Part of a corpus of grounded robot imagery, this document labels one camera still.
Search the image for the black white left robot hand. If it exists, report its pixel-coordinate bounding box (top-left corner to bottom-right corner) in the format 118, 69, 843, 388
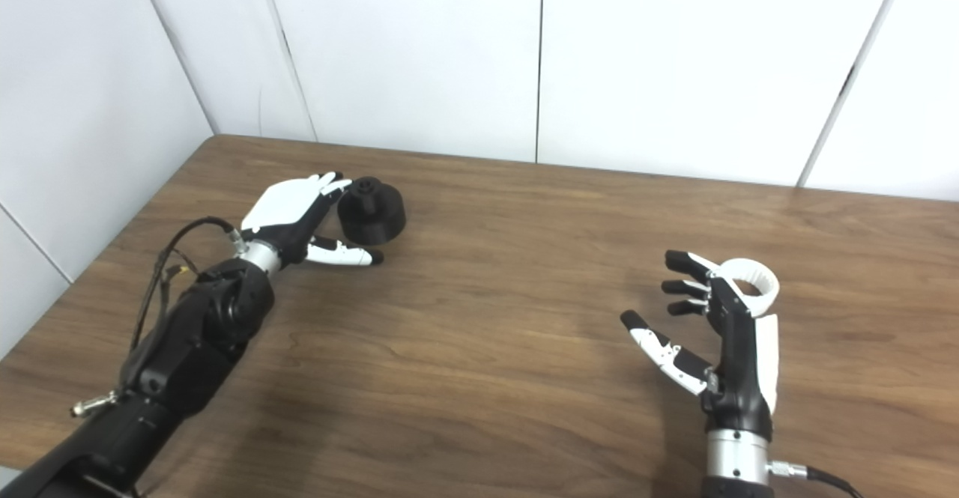
240, 171, 384, 268

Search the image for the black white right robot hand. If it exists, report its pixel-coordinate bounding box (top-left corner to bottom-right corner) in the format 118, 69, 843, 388
620, 250, 780, 439

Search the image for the white toothed ring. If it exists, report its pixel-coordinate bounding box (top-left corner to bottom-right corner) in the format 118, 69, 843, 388
718, 258, 781, 317

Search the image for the round black stepped part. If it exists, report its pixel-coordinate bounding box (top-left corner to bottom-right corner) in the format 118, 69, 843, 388
336, 177, 407, 245

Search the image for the thin left arm wire bundle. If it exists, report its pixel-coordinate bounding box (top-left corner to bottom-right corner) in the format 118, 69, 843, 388
148, 261, 202, 312

